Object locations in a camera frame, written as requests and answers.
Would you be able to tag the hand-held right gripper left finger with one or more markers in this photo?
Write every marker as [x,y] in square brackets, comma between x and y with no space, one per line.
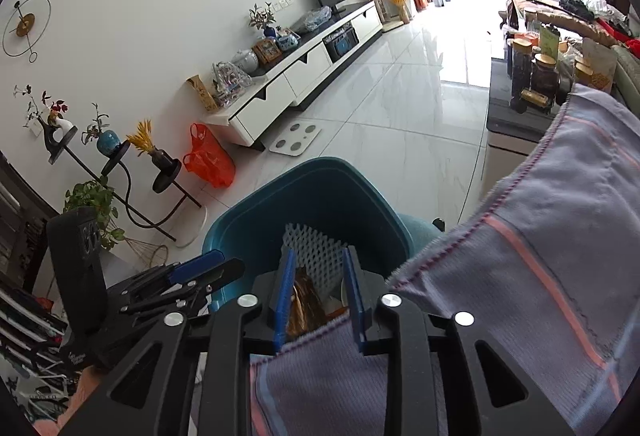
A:
[283,301]

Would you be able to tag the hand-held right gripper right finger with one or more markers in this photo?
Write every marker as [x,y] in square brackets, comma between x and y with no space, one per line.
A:
[352,301]

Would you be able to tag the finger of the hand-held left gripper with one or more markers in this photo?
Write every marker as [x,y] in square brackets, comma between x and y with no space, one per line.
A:
[200,261]
[220,273]

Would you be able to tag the brown packet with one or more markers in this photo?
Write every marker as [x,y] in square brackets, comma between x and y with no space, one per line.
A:
[302,306]

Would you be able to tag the white foam net sleeve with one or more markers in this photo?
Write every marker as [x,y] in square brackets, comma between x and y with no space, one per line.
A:
[312,248]

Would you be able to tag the teal plastic bin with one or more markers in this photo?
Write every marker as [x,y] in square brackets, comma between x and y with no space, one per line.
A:
[310,186]

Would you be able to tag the green potted plant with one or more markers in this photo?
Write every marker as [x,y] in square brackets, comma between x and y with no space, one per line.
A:
[92,206]

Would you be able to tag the dark shelf rack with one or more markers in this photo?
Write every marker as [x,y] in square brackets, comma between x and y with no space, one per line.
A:
[20,316]

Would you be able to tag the red plastic bag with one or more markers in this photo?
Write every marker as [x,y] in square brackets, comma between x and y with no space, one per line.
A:
[207,161]

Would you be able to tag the black plant stand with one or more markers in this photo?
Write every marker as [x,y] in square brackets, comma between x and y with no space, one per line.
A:
[125,186]

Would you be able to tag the dark vase with yellow wheat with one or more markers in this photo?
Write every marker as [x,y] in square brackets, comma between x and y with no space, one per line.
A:
[155,152]

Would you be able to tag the blue vase with plant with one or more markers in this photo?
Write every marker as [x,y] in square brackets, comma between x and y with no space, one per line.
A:
[105,140]

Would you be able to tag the white bathroom scale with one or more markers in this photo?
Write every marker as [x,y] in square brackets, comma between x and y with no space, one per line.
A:
[295,139]

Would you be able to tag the white vase with red flowers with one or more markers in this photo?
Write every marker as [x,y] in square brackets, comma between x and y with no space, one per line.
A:
[55,116]

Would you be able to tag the yellow patterned box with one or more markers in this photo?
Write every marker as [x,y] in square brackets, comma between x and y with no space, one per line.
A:
[201,91]

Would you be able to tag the glass ship model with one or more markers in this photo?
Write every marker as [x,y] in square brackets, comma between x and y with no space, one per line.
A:
[229,81]

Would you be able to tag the white ceramic jar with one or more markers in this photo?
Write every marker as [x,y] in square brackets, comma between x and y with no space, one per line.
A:
[246,61]

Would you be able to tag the purple striped tablecloth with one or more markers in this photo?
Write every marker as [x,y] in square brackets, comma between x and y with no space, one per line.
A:
[550,241]

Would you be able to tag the white TV cabinet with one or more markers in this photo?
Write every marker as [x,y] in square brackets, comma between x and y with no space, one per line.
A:
[300,76]

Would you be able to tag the blue white porcelain bowl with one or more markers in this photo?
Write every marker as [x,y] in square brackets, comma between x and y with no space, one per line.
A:
[287,39]

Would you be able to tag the dark coffee table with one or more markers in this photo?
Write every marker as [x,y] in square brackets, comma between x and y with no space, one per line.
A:
[505,116]

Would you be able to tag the blue vase with branches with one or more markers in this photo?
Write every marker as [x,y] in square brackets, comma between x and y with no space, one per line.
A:
[265,24]

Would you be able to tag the clear plastic bag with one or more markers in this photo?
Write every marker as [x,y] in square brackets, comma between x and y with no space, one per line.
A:
[312,19]

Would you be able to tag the gold tin box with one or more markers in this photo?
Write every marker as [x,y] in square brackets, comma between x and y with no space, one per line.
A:
[535,99]

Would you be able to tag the glass jar with wooden lid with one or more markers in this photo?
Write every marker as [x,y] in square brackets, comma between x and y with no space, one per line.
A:
[582,72]
[520,64]
[544,76]

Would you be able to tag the green packet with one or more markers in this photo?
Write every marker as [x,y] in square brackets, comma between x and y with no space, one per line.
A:
[549,41]

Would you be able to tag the beige paper bag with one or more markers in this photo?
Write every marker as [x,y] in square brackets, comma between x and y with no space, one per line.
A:
[597,66]

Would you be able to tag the pile of white clothes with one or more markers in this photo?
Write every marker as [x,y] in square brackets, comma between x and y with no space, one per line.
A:
[607,7]

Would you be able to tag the wooden picture frame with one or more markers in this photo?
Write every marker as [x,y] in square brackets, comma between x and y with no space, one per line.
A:
[265,50]

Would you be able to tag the wall socket strip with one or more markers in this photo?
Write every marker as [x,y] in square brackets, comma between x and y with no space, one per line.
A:
[282,4]

